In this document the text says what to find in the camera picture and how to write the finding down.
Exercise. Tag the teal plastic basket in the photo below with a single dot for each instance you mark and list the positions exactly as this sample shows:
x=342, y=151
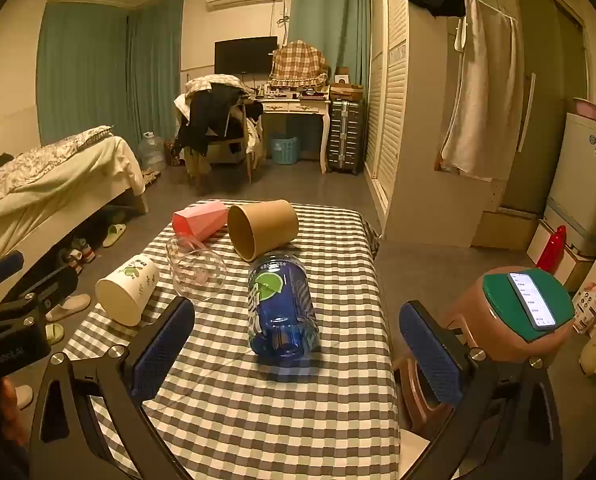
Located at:
x=284, y=150

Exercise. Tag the white louvred wardrobe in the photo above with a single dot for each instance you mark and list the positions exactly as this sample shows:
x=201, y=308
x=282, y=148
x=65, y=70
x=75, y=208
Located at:
x=418, y=110

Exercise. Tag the bed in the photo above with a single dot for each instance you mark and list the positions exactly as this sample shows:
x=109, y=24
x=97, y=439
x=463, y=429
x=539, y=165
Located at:
x=53, y=185

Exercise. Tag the white printed packet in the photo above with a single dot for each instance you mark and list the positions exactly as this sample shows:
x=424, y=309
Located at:
x=588, y=307

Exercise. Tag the black television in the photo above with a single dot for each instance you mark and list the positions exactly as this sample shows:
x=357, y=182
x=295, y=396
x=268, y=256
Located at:
x=245, y=55

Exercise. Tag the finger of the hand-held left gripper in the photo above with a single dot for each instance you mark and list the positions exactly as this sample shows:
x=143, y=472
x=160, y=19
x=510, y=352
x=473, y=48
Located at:
x=0, y=264
x=53, y=281

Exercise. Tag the cardboard box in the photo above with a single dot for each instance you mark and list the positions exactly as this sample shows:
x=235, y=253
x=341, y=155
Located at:
x=347, y=91

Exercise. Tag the white hanging towel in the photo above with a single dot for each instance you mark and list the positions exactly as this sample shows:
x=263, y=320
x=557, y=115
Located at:
x=483, y=95

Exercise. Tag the white desk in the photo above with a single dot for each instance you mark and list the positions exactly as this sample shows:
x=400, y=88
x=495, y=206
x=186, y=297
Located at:
x=290, y=106

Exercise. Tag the pile of clothes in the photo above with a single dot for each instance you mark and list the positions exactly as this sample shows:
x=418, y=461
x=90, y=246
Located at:
x=205, y=115

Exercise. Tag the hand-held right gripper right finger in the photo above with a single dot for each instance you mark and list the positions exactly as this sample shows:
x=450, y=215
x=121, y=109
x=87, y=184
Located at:
x=428, y=355

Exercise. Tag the white printed paper cup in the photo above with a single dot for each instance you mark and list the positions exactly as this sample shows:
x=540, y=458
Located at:
x=128, y=287

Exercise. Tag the smartphone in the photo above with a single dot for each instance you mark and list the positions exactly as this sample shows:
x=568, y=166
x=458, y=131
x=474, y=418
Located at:
x=532, y=300

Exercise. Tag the grey checkered tablecloth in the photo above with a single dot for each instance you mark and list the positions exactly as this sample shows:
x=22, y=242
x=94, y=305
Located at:
x=278, y=410

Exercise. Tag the plaid cloth cover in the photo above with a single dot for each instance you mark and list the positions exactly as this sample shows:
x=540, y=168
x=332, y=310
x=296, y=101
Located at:
x=298, y=62

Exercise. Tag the person's left forearm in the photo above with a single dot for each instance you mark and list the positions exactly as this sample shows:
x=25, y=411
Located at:
x=0, y=410

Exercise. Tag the red bottle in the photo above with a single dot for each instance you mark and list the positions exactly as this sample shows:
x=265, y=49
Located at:
x=552, y=250

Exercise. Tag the green stool cushion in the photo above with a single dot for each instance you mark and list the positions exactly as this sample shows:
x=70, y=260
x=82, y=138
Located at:
x=500, y=305

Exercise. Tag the grey door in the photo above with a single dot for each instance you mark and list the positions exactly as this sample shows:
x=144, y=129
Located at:
x=543, y=85

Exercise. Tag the pink basin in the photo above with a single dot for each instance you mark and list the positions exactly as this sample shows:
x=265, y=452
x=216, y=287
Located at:
x=589, y=108

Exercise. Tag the white slipper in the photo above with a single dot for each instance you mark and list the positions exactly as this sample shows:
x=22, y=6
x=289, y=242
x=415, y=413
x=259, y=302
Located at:
x=70, y=306
x=24, y=396

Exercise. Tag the clear water jug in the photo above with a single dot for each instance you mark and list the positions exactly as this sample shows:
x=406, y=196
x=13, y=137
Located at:
x=151, y=152

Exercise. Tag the small white fridge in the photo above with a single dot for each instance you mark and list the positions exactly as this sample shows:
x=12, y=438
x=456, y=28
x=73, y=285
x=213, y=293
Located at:
x=580, y=180

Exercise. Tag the wooden chair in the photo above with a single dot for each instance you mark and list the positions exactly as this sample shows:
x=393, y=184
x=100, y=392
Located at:
x=248, y=125

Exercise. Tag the clear glass cup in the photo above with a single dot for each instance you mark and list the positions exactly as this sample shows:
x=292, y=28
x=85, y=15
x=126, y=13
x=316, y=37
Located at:
x=198, y=272

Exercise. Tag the pink faceted cup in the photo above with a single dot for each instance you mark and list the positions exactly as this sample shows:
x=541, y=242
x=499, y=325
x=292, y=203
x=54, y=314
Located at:
x=200, y=220

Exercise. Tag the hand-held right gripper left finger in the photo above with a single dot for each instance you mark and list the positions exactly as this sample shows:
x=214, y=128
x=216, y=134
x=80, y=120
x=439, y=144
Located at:
x=162, y=352

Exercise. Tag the white box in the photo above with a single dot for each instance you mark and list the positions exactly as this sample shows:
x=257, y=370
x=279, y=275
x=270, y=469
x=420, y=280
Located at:
x=575, y=262

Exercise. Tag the sneakers under bed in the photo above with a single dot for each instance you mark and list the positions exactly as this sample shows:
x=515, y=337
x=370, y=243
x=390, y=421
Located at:
x=75, y=255

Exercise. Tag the green slipper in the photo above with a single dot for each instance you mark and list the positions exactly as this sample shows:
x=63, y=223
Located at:
x=114, y=235

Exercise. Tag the brown plastic stool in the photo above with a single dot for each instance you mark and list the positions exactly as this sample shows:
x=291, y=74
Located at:
x=473, y=310

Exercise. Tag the dark ribbed suitcase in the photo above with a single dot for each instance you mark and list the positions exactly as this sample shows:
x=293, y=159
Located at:
x=345, y=135

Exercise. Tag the wide teal curtain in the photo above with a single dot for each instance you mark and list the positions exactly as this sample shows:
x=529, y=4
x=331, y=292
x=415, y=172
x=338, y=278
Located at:
x=88, y=70

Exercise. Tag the yellow slipper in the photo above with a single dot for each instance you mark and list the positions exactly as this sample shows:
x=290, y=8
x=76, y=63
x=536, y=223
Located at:
x=54, y=333

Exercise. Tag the patterned blanket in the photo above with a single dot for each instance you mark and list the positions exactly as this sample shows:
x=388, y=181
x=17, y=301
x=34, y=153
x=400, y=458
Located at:
x=43, y=157

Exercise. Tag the narrow teal curtain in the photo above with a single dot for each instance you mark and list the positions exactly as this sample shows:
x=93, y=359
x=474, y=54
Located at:
x=328, y=10

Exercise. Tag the brown paper cup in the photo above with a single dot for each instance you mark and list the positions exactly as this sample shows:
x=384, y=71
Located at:
x=268, y=225

